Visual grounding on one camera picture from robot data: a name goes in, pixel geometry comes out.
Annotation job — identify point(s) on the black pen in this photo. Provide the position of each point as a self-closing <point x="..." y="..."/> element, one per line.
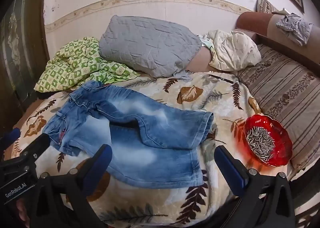
<point x="221" y="78"/>

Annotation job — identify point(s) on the striped sofa cushion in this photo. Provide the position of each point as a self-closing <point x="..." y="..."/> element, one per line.
<point x="285" y="93"/>

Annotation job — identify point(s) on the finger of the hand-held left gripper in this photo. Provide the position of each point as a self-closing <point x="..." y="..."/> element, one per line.
<point x="37" y="145"/>
<point x="10" y="136"/>

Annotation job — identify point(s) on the patterned throw cushion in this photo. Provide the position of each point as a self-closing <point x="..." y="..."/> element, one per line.
<point x="266" y="5"/>

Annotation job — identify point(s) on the leaf printed blanket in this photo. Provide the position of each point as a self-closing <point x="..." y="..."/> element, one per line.
<point x="195" y="98"/>

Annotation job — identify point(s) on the blue denim pants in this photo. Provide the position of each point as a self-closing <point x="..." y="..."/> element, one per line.
<point x="140" y="128"/>

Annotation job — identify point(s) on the person's left hand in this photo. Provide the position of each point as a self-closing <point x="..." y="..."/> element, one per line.
<point x="21" y="209"/>

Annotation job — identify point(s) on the beige pillow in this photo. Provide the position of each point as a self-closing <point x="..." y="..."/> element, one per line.
<point x="200" y="61"/>

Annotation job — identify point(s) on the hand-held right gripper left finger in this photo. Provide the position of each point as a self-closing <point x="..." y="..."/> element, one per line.
<point x="100" y="161"/>

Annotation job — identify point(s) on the pile of sunflower seeds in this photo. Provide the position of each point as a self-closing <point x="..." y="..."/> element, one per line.
<point x="261" y="146"/>

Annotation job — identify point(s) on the grey crumpled cloth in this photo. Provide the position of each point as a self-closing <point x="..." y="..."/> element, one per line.
<point x="293" y="27"/>

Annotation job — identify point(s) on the grey quilted pillow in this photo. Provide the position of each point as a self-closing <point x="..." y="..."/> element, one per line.
<point x="147" y="42"/>

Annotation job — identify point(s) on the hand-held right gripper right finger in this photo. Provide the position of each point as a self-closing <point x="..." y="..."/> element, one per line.
<point x="228" y="166"/>

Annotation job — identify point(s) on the green patterned blanket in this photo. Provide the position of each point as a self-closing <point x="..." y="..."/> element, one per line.
<point x="75" y="66"/>

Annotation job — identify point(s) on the cream printed cloth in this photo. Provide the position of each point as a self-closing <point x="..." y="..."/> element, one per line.
<point x="235" y="49"/>

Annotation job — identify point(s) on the red glass bowl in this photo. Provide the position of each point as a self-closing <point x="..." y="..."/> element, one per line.
<point x="280" y="133"/>

